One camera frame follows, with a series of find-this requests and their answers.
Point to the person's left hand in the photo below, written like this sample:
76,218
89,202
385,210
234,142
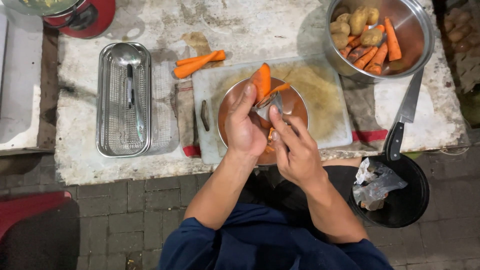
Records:
242,129

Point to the person's right hand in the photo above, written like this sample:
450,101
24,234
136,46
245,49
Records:
300,157

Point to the metal peeler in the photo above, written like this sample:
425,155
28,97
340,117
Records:
267,107

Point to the half-peeled orange carrot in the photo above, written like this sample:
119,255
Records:
261,80

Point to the carrot peels heap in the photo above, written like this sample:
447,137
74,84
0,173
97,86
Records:
268,140

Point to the person's black shorts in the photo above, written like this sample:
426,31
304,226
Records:
273,195

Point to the orange carrot peel strip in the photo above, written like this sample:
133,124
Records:
279,88

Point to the round metal bowl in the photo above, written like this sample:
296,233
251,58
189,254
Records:
292,101

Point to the white plastic cutting board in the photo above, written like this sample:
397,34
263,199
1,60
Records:
322,105

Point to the grey cloth with red stripe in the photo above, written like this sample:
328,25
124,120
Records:
362,116

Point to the peeled orange carrot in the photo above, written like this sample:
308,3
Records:
191,67
202,57

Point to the crumpled clear plastic bag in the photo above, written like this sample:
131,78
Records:
377,183

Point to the person's blue shirt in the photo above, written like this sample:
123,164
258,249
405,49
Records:
270,243

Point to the black waste bucket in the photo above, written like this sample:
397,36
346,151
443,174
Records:
408,202

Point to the pile of unpeeled carrots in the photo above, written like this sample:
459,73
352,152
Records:
375,56

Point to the metal ladle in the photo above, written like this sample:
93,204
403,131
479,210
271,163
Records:
125,54

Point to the pile of potatoes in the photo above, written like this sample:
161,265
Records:
358,22

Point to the large steel pot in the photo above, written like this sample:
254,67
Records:
410,30

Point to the red cooking pot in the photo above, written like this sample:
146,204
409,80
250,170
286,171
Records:
101,15

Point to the net sack of potatoes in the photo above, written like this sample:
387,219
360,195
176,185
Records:
463,33

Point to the red plastic stool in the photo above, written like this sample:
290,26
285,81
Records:
22,210

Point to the grey pot lid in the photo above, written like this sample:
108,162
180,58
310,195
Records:
33,5

